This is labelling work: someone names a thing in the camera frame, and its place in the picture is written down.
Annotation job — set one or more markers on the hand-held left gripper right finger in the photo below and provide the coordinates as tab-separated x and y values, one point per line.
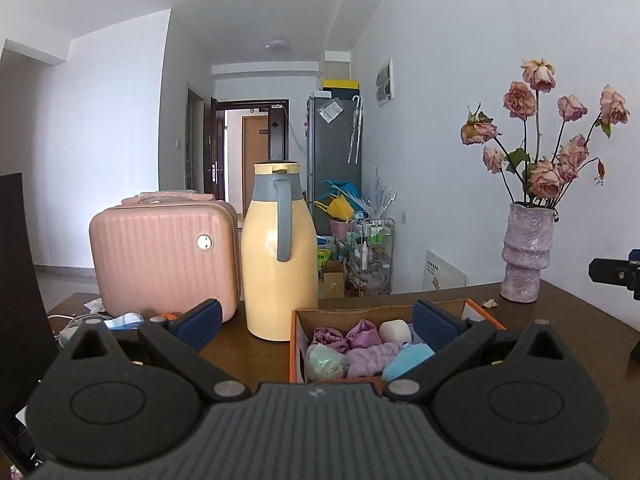
435	325

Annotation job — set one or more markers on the black paper bag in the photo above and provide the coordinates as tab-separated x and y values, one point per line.
20	285

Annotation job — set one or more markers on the clear plastic wrapping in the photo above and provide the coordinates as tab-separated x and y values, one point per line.
385	195

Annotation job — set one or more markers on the small brown cardboard box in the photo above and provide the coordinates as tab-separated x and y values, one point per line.
332	280

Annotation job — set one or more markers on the yellow thermos jug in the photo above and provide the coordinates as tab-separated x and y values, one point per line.
270	285

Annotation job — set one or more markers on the white board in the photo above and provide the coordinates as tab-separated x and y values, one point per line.
445	272

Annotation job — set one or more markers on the grey fridge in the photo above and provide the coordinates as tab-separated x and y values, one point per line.
332	160

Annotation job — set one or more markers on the wall electric panel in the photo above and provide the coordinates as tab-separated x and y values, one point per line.
385	82

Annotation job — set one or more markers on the wooden door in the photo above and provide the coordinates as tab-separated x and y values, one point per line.
256	160

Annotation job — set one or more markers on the round ceiling lamp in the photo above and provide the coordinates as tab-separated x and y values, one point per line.
278	46

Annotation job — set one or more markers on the purple satin bow scrunchie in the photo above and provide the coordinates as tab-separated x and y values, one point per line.
362	334

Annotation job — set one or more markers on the yellow box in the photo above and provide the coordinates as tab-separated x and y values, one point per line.
340	84

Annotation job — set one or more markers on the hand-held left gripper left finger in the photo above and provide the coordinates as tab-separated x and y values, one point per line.
202	321

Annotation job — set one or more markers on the pink suitcase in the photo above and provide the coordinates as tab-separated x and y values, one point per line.
150	260

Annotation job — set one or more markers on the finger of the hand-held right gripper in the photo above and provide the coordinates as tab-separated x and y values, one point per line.
610	271
635	255

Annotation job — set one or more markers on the light blue soft cloth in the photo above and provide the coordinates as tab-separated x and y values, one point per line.
407	360

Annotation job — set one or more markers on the yellow bag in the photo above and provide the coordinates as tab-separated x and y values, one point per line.
337	208

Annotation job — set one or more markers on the green box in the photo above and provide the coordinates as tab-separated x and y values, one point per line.
325	254

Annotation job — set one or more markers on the wall socket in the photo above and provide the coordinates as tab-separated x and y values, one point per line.
405	218

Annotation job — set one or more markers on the white box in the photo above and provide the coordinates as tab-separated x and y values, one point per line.
338	65

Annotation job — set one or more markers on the purple knitted headband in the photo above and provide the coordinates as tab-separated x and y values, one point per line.
372	357

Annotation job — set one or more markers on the white umbrella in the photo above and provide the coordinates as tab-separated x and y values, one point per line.
355	130

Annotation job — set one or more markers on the purple ceramic vase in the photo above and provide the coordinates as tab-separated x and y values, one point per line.
525	255

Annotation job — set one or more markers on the blue bag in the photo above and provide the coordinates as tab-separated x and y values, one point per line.
345	187

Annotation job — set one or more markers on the red cardboard box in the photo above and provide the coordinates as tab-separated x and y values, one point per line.
350	316

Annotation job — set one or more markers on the blue tissue pack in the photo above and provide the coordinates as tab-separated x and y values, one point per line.
122	321

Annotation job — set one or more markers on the dried pink roses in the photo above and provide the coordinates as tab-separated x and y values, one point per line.
545	180

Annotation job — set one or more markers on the dark door frame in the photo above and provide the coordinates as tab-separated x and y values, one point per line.
217	160

